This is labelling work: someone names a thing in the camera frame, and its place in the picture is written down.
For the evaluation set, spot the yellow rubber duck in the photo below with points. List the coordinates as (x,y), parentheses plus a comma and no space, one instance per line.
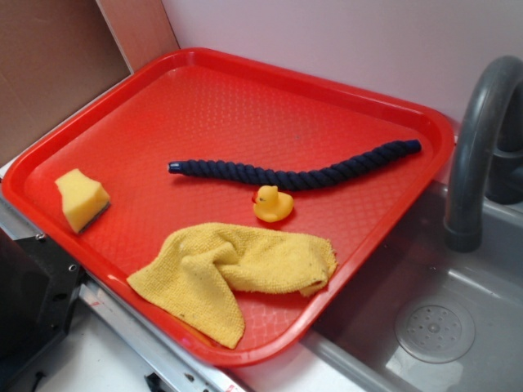
(271,205)

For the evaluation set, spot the red plastic tray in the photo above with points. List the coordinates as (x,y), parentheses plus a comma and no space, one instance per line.
(203,104)

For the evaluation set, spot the yellow microfiber cloth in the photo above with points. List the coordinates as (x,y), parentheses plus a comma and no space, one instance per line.
(200,268)

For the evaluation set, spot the yellow sponge with grey pad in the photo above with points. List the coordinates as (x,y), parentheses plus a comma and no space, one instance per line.
(82,199)

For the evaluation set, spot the grey plastic sink basin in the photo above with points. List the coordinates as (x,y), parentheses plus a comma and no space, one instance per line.
(419,317)

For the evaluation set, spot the grey plastic faucet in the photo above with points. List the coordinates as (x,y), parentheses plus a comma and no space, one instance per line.
(488,157)

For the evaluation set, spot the brown cardboard panel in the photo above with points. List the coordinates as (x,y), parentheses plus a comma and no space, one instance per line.
(57,56)

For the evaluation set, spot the silver aluminium frame rail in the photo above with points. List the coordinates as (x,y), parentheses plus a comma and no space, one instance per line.
(109,348)

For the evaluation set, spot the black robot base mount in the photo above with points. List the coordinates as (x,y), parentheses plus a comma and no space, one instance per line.
(39,287)

